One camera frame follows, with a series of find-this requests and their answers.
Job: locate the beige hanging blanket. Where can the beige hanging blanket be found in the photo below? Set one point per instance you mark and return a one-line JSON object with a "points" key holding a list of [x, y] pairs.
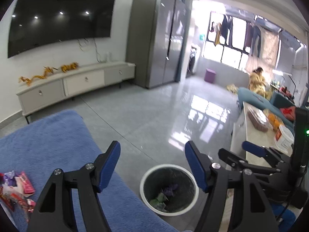
{"points": [[266, 50]]}

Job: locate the bag of oranges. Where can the bag of oranges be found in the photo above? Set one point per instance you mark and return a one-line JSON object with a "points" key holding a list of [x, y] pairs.
{"points": [[275, 120]]}

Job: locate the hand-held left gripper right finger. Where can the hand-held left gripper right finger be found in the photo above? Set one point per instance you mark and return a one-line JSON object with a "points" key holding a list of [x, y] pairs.
{"points": [[196, 166]]}

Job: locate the white coffee table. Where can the white coffee table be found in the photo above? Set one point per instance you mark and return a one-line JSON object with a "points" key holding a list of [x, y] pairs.
{"points": [[243, 135]]}

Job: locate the red yellow print snack wrapper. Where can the red yellow print snack wrapper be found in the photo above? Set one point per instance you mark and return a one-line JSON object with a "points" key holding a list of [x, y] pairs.
{"points": [[14, 201]]}

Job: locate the white router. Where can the white router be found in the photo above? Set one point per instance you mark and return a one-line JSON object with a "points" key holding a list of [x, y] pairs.
{"points": [[108, 56]]}

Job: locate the white trash bin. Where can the white trash bin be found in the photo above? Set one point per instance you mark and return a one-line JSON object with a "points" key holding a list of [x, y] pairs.
{"points": [[185, 188]]}

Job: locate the grey refrigerator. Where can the grey refrigerator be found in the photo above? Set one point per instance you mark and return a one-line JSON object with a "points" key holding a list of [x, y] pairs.
{"points": [[154, 41]]}

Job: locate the short gold dragon figurine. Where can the short gold dragon figurine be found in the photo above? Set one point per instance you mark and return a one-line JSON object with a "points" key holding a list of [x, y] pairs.
{"points": [[70, 67]]}

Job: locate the white television cabinet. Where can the white television cabinet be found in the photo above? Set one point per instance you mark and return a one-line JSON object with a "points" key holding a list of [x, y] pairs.
{"points": [[79, 82]]}

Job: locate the pink red snack wrapper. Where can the pink red snack wrapper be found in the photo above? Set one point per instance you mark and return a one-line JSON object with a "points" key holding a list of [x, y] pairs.
{"points": [[24, 183]]}

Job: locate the purple stool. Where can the purple stool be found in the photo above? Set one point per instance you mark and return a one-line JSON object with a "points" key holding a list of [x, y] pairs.
{"points": [[209, 75]]}

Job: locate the white orange paper box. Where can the white orange paper box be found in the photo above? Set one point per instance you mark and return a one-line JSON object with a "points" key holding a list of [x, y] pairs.
{"points": [[284, 137]]}

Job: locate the teal sofa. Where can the teal sofa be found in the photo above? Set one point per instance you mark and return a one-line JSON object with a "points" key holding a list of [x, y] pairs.
{"points": [[251, 96]]}

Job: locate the yellow hanging garment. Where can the yellow hanging garment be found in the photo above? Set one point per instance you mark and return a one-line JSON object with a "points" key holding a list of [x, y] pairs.
{"points": [[217, 38]]}

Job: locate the green sticker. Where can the green sticker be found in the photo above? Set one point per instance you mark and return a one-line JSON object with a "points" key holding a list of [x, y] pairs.
{"points": [[201, 37]]}

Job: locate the blue blanket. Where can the blue blanket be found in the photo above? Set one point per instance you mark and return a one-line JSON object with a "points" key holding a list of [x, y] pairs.
{"points": [[48, 145]]}

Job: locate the crumpled grey-green wrapper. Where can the crumpled grey-green wrapper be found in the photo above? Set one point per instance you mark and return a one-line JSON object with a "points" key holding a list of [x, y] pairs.
{"points": [[158, 201]]}

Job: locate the washing machine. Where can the washing machine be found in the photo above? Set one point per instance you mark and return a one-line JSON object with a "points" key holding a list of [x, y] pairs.
{"points": [[193, 60]]}

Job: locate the purple snack wrapper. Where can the purple snack wrapper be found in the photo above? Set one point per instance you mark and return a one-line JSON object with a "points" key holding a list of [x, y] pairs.
{"points": [[171, 189], [7, 176]]}

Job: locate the person's right hand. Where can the person's right hand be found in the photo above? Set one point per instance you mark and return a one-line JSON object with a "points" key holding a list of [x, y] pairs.
{"points": [[284, 216]]}

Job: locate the yellow heap of cloth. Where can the yellow heap of cloth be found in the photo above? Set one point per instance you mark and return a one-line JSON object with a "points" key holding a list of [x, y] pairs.
{"points": [[233, 88]]}

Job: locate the black wall television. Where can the black wall television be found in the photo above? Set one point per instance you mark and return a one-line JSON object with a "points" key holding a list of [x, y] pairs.
{"points": [[60, 17]]}

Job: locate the dark hanging garment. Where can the dark hanging garment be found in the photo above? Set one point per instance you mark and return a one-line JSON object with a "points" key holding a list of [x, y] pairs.
{"points": [[227, 29]]}

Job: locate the long gold dragon figurine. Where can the long gold dragon figurine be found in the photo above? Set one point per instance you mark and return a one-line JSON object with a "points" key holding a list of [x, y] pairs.
{"points": [[38, 76]]}

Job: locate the window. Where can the window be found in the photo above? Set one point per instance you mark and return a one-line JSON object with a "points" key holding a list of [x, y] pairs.
{"points": [[229, 53]]}

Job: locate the red cushion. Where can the red cushion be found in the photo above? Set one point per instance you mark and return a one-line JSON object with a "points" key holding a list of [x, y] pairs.
{"points": [[288, 113]]}

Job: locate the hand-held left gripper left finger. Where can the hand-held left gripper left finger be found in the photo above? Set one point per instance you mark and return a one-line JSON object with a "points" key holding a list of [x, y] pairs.
{"points": [[109, 166]]}

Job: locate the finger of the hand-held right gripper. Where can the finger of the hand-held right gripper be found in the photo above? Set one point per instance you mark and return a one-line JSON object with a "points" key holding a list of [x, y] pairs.
{"points": [[253, 148], [231, 158]]}

